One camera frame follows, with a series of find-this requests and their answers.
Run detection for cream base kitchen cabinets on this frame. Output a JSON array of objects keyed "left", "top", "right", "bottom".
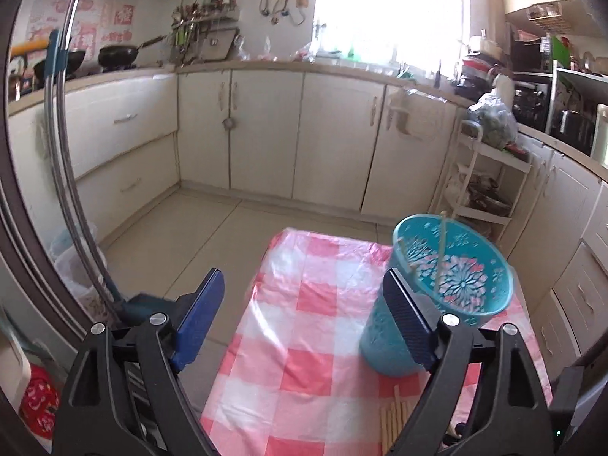
[{"left": 7, "top": 59, "right": 608, "bottom": 390}]

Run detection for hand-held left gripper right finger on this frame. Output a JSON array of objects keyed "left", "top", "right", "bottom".
[{"left": 381, "top": 267, "right": 556, "bottom": 456}]

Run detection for kitchen window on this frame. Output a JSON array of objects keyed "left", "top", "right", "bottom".
[{"left": 313, "top": 0, "right": 471, "bottom": 65}]

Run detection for black pot with glass lid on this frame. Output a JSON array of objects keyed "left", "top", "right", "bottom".
[{"left": 465, "top": 176, "right": 514, "bottom": 214}]

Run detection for pale wooden chopstick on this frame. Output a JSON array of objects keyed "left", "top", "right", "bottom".
[{"left": 433, "top": 210, "right": 448, "bottom": 295}]

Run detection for metal kettle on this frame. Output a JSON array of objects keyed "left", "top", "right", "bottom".
[{"left": 8, "top": 57, "right": 36, "bottom": 100}]

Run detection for pink wall stickers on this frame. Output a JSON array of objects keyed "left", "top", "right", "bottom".
[{"left": 26, "top": 0, "right": 136, "bottom": 51}]

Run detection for green plastic container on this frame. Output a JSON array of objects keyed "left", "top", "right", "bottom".
[{"left": 551, "top": 35, "right": 573, "bottom": 70}]

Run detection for black countertop appliance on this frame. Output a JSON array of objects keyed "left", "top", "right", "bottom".
[{"left": 513, "top": 76, "right": 552, "bottom": 127}]

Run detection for black microwave oven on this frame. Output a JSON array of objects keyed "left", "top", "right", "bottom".
[{"left": 510, "top": 38, "right": 554, "bottom": 74}]

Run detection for black cooking pot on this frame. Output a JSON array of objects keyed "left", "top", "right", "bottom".
[{"left": 553, "top": 109, "right": 597, "bottom": 150}]

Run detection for teal plastic basket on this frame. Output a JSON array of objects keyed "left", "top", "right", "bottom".
[{"left": 358, "top": 214, "right": 516, "bottom": 377}]

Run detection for pile of wooden chopsticks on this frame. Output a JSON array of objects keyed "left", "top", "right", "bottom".
[{"left": 379, "top": 386, "right": 416, "bottom": 456}]

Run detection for grey rectangular board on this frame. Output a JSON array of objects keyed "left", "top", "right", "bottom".
[{"left": 197, "top": 28, "right": 238, "bottom": 60}]

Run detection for stack of pots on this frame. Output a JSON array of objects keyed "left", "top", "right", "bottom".
[{"left": 456, "top": 35, "right": 499, "bottom": 98}]

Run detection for pink checked tablecloth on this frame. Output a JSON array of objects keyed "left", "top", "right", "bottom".
[{"left": 199, "top": 229, "right": 554, "bottom": 456}]

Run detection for red printed bag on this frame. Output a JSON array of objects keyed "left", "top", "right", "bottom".
[{"left": 19, "top": 366, "right": 62, "bottom": 440}]

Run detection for black wok with long handle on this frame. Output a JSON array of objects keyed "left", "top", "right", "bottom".
[{"left": 98, "top": 35, "right": 169, "bottom": 67}]

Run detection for white hanging trash bin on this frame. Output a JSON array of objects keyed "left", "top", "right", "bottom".
[{"left": 387, "top": 90, "right": 457, "bottom": 141}]

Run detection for water heater hoses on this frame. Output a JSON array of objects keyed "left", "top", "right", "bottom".
[{"left": 259, "top": 0, "right": 305, "bottom": 27}]

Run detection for white thermos jug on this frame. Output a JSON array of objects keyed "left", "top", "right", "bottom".
[{"left": 494, "top": 73, "right": 516, "bottom": 110}]

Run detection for wall utensil rack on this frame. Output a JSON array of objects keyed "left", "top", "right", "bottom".
[{"left": 171, "top": 0, "right": 238, "bottom": 65}]

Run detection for white rolling trolley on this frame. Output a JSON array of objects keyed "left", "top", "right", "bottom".
[{"left": 434, "top": 119, "right": 533, "bottom": 243}]

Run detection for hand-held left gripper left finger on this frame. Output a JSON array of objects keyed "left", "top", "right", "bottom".
[{"left": 52, "top": 268, "right": 226, "bottom": 456}]

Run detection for plastic bag of greens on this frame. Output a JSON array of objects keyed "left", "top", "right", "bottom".
[{"left": 468, "top": 92, "right": 518, "bottom": 150}]

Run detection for black wok with lid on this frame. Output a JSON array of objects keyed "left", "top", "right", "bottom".
[{"left": 33, "top": 50, "right": 86, "bottom": 79}]

